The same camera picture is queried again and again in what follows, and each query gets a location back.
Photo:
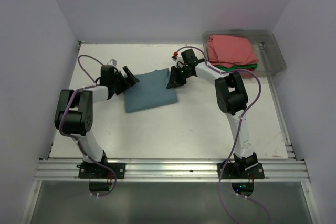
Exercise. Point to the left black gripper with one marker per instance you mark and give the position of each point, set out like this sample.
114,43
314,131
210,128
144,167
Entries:
132,80

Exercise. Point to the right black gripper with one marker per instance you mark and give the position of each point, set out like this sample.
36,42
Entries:
175,81

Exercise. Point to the blue t-shirt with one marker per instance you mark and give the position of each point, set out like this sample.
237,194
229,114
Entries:
150,92

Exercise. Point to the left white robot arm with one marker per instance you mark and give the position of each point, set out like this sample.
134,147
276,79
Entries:
74,119

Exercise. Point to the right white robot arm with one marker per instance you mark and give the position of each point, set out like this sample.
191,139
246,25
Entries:
232,100

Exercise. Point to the folded pink t-shirt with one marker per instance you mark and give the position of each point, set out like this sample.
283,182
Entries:
228,50

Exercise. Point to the folded green t-shirt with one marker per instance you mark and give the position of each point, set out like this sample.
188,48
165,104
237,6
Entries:
250,67

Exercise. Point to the folded red t-shirt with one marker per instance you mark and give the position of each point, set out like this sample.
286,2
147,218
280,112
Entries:
243,74

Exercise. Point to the clear plastic bin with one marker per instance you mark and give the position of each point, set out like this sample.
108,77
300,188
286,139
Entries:
254,50

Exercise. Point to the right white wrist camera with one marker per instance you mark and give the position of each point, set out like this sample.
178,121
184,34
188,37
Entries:
176,57

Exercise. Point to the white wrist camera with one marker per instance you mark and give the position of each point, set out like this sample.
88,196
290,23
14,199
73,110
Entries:
176,57
112,62

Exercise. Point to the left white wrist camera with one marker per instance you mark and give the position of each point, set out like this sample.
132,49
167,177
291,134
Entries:
112,62

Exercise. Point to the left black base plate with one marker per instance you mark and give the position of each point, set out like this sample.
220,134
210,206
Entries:
92,171

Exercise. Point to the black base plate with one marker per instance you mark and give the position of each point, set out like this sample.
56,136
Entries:
256,172
92,171

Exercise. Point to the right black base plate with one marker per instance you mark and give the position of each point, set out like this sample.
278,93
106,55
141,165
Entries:
256,172

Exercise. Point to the aluminium mounting rail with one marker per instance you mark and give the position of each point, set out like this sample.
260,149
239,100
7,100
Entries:
178,170

